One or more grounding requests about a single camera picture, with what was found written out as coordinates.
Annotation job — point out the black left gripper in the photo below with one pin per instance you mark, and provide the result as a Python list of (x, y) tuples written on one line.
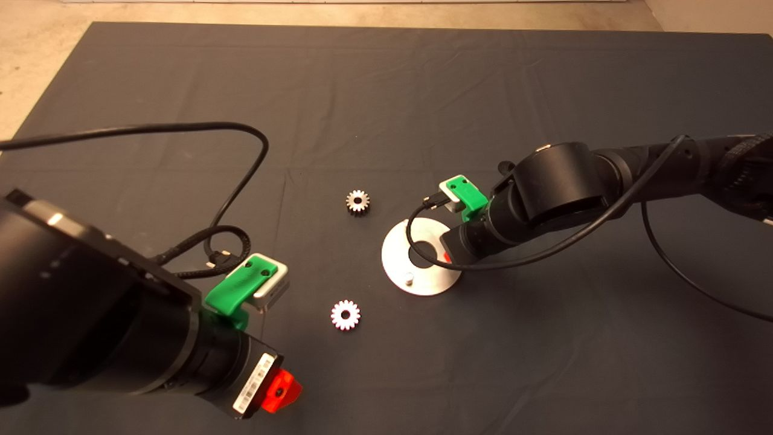
[(232, 370)]

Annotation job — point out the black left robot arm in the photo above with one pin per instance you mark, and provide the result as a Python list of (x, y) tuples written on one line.
[(90, 302)]

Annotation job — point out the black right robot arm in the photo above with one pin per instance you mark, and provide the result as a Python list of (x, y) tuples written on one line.
[(561, 181)]

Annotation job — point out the silver left camera box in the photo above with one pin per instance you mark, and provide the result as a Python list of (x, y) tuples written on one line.
[(275, 292)]

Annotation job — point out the dark grey table cloth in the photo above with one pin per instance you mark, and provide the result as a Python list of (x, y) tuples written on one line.
[(302, 90)]

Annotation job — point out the silver right camera box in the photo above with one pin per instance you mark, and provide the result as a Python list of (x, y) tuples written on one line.
[(450, 199)]

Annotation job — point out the white bevel gear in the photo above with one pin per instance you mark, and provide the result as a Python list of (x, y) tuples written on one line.
[(345, 325)]

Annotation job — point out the green left camera mount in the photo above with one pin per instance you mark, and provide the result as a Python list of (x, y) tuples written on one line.
[(235, 288)]

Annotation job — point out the small steel planetary gear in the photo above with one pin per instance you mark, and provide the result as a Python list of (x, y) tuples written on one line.
[(351, 207)]

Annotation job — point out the silver camera box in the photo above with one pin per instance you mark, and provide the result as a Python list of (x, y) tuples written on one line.
[(275, 292), (450, 199)]

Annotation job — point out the round metal carrier plate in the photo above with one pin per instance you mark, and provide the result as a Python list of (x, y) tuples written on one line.
[(395, 266)]

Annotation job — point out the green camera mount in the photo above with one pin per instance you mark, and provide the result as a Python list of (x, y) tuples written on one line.
[(470, 194), (235, 288)]

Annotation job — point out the green right camera mount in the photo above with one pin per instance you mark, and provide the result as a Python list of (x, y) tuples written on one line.
[(470, 194)]

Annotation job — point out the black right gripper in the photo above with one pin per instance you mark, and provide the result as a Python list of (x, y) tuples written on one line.
[(483, 235)]

